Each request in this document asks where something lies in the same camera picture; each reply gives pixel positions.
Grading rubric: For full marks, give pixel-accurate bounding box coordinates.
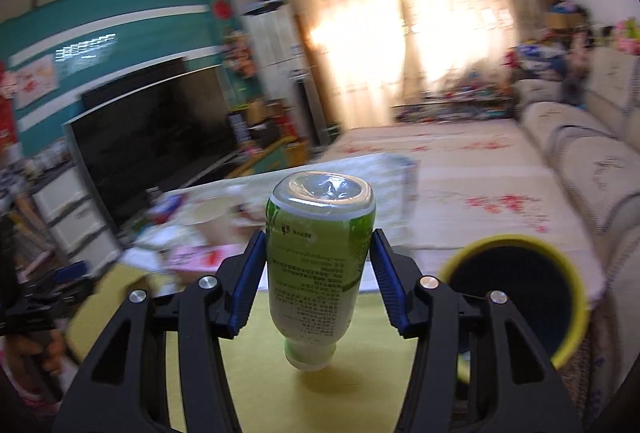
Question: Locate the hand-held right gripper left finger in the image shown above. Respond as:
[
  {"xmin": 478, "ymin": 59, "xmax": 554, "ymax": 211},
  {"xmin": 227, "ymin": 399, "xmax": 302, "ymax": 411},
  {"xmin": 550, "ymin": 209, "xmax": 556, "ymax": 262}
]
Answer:
[{"xmin": 52, "ymin": 229, "xmax": 268, "ymax": 433}]

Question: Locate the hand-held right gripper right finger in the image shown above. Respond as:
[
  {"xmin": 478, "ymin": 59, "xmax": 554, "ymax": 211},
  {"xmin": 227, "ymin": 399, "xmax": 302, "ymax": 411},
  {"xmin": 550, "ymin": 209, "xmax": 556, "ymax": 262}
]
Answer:
[{"xmin": 370, "ymin": 228, "xmax": 583, "ymax": 433}]

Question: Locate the green plastic bottle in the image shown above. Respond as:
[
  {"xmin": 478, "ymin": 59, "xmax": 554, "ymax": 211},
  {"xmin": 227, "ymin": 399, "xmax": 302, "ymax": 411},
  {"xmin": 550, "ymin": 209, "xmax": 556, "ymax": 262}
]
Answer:
[{"xmin": 265, "ymin": 171, "xmax": 377, "ymax": 371}]

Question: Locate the yellow-rimmed waste bin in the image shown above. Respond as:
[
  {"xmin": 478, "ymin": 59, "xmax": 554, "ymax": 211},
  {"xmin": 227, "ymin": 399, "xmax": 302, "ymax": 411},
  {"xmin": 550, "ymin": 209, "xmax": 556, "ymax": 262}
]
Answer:
[{"xmin": 437, "ymin": 235, "xmax": 588, "ymax": 386}]

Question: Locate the person's left hand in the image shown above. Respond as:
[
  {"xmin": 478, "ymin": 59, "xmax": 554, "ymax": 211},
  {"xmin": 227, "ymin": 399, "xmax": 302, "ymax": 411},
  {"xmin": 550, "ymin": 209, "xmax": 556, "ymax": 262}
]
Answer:
[{"xmin": 0, "ymin": 330, "xmax": 68, "ymax": 376}]

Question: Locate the pink printed packet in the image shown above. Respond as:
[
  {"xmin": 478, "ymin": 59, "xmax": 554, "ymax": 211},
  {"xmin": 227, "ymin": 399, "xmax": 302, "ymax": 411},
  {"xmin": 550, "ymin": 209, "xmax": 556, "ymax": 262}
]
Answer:
[{"xmin": 167, "ymin": 243, "xmax": 241, "ymax": 279}]

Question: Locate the white drawer cabinet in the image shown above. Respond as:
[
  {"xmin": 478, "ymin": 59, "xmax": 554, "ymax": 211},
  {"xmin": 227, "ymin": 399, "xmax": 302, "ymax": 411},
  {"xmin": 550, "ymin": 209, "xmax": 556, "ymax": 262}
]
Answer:
[{"xmin": 32, "ymin": 180, "xmax": 121, "ymax": 269}]

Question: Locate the green television cabinet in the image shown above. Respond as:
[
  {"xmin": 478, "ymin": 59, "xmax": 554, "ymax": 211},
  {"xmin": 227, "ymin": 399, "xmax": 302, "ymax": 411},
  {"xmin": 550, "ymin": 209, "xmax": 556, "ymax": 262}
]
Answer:
[{"xmin": 235, "ymin": 138, "xmax": 311, "ymax": 178}]

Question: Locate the beige floral rug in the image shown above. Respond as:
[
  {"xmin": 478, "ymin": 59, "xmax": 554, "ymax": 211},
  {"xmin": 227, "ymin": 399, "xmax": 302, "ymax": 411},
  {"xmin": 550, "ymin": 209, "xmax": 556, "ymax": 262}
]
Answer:
[{"xmin": 320, "ymin": 120, "xmax": 606, "ymax": 309}]

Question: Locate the black flat-screen television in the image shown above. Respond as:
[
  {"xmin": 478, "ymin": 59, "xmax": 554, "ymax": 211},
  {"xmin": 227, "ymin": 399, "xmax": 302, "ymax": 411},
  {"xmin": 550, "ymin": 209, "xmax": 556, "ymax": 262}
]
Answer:
[{"xmin": 62, "ymin": 55, "xmax": 241, "ymax": 226}]

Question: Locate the black tower fan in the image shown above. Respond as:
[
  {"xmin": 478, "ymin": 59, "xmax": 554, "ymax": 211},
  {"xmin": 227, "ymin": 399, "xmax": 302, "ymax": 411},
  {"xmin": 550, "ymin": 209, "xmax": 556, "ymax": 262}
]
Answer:
[{"xmin": 295, "ymin": 78, "xmax": 328, "ymax": 148}]

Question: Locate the cluttered glass coffee table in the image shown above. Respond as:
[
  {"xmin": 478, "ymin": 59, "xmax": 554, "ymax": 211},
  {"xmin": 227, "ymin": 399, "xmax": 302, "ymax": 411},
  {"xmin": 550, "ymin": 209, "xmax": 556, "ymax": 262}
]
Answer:
[{"xmin": 392, "ymin": 83, "xmax": 516, "ymax": 121}]

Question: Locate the hanging flower decoration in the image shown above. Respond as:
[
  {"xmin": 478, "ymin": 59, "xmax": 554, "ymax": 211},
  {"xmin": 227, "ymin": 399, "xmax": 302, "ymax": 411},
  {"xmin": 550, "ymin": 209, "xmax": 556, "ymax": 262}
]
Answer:
[{"xmin": 225, "ymin": 30, "xmax": 253, "ymax": 78}]

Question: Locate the beige sectional sofa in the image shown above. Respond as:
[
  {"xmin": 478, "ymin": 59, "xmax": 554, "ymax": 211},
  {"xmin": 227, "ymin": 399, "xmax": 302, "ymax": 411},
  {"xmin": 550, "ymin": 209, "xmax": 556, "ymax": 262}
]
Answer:
[{"xmin": 515, "ymin": 48, "xmax": 640, "ymax": 364}]

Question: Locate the white standing air conditioner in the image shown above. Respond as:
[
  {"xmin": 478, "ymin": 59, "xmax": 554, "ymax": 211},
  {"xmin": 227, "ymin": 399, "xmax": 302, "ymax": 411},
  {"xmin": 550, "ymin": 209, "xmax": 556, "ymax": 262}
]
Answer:
[{"xmin": 247, "ymin": 5, "xmax": 301, "ymax": 78}]

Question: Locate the beige embroidered curtain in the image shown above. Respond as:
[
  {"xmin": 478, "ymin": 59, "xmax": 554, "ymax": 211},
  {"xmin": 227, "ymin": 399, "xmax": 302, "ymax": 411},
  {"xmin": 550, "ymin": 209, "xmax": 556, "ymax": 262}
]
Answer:
[
  {"xmin": 390, "ymin": 0, "xmax": 531, "ymax": 98},
  {"xmin": 287, "ymin": 0, "xmax": 406, "ymax": 134}
]

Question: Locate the pile of plush toys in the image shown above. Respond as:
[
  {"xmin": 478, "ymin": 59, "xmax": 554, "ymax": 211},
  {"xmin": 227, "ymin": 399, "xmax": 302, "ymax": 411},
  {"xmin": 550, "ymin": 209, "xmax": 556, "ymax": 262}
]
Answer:
[{"xmin": 507, "ymin": 0, "xmax": 640, "ymax": 106}]

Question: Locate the wall poster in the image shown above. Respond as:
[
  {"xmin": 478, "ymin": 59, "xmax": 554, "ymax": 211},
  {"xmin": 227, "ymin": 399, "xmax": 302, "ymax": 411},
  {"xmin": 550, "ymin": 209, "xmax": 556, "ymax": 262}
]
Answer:
[{"xmin": 12, "ymin": 55, "xmax": 58, "ymax": 108}]

